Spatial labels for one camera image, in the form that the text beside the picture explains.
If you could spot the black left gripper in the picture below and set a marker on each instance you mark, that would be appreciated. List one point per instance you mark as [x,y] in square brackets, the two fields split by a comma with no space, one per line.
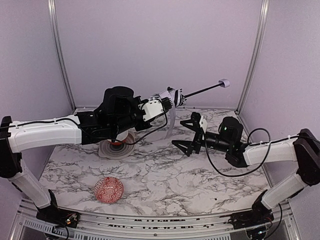
[171,100]

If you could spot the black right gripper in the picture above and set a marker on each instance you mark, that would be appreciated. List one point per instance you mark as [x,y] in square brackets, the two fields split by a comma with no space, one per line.
[197,136]

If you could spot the lilac folding umbrella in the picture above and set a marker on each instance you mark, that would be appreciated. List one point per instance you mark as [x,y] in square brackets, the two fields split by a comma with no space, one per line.
[178,99]

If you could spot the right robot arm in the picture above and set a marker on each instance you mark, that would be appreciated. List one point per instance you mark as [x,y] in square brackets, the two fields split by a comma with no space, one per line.
[300,153]

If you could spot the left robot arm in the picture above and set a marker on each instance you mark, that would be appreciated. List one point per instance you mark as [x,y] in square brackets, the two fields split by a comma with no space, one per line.
[16,137]

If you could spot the white bowl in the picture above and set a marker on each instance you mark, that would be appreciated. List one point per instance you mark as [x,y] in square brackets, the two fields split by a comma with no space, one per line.
[119,139]

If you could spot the patterned plate under bowl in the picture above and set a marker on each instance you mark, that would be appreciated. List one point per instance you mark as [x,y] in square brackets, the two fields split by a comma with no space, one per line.
[117,150]

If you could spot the red patterned bowl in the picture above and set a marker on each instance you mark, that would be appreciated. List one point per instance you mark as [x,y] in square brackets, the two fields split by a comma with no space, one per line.
[108,190]

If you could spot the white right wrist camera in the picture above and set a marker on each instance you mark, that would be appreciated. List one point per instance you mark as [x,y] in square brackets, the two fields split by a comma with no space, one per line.
[203,123]

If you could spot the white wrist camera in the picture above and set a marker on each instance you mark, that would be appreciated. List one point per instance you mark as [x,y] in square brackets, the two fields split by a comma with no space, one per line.
[203,123]
[154,108]

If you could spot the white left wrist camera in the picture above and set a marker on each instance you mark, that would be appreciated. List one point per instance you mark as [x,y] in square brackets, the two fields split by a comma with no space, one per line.
[154,108]

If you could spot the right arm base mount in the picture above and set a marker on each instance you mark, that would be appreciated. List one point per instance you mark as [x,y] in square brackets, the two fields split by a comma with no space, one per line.
[258,215]

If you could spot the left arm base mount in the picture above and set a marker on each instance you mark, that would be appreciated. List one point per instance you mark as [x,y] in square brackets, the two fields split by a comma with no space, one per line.
[54,214]

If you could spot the left aluminium frame post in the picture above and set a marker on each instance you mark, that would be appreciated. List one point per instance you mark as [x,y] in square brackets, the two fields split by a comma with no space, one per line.
[59,52]

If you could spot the aluminium frame post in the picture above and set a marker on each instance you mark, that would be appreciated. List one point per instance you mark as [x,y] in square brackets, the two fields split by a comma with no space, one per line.
[59,52]
[260,33]

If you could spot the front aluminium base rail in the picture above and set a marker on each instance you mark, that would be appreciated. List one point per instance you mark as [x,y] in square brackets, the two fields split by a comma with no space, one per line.
[102,226]

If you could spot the right aluminium frame post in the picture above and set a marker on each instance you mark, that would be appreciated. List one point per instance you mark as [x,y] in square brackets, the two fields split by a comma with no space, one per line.
[260,33]

